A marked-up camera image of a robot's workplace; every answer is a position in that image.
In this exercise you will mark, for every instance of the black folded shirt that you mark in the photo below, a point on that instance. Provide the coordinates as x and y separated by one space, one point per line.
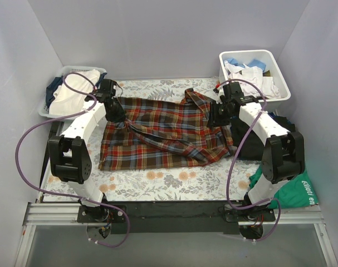
252 148

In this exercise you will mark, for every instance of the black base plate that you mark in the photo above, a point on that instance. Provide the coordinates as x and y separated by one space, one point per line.
174 217

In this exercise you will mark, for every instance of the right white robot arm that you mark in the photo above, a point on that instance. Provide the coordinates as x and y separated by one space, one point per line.
283 156

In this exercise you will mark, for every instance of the white crumpled clothes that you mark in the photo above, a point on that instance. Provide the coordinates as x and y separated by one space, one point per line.
261 79

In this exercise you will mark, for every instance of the plaid long sleeve shirt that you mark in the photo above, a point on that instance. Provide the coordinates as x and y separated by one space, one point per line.
162 135

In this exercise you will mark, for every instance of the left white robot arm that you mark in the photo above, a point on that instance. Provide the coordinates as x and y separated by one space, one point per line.
69 158

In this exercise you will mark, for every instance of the green shirt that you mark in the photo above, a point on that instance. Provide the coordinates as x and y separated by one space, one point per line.
297 193

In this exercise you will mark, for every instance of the navy blue garment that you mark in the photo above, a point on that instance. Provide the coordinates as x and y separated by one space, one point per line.
51 88

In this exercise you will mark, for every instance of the light blue garment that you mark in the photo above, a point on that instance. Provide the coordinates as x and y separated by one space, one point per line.
253 63

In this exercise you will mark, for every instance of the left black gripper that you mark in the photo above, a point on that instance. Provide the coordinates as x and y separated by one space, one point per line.
114 110

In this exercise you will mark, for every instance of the aluminium frame rail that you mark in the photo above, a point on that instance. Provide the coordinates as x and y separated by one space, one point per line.
66 214

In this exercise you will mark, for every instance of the white folded garment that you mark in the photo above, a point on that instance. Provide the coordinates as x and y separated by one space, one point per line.
67 101

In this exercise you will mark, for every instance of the white plastic bin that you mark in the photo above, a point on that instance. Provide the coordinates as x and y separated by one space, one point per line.
266 57

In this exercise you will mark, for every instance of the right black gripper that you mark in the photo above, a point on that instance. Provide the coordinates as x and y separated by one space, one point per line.
216 116

